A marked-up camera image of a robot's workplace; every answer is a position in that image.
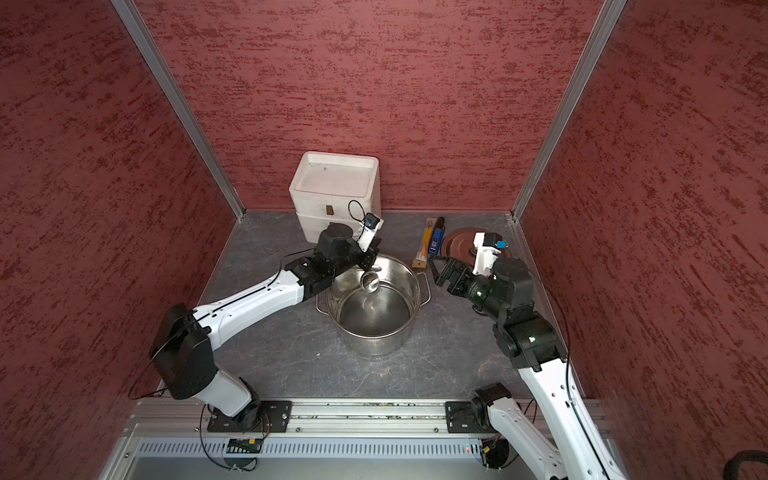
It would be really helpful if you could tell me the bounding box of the aluminium corner post left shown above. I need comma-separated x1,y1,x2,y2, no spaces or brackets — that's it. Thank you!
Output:
110,0,246,221

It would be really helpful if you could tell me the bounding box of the aluminium corner post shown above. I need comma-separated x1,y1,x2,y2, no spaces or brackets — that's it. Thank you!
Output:
110,0,246,221
511,0,628,221

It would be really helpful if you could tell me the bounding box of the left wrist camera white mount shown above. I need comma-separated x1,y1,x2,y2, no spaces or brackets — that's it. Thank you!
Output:
357,212,383,252

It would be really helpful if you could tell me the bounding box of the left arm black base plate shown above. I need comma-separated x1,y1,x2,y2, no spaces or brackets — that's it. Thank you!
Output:
206,400,293,434

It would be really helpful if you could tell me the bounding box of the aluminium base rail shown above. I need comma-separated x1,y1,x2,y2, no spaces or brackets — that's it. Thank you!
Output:
98,395,631,480

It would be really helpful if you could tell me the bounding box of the aluminium corner post right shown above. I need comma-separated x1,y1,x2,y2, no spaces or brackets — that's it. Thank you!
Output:
511,0,628,221

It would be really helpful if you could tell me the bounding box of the small green circuit board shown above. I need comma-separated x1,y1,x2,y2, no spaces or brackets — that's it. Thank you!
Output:
226,439,263,454

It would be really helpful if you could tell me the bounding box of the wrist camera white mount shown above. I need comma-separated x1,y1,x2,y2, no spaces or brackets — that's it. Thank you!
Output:
357,212,383,252
473,232,507,277

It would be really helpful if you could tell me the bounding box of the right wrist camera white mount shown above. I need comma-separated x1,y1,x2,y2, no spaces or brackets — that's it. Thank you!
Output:
473,232,507,277

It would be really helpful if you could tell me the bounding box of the white three-drawer organizer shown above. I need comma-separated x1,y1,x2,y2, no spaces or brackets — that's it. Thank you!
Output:
289,151,381,243

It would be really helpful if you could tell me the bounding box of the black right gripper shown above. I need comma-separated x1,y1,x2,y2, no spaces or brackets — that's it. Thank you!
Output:
426,254,507,318

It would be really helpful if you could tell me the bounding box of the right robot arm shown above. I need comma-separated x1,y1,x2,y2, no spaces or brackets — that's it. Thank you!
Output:
428,256,625,479

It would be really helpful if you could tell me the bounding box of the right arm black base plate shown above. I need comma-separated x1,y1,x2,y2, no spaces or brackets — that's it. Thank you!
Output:
444,398,523,435

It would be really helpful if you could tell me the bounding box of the blue black stapler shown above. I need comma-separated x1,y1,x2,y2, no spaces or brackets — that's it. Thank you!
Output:
427,217,445,257

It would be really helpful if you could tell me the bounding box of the stainless steel pot lid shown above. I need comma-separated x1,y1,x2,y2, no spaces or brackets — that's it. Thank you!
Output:
440,227,488,264

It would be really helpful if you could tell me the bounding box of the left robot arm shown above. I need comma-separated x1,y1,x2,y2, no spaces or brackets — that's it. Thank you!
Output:
150,213,383,432

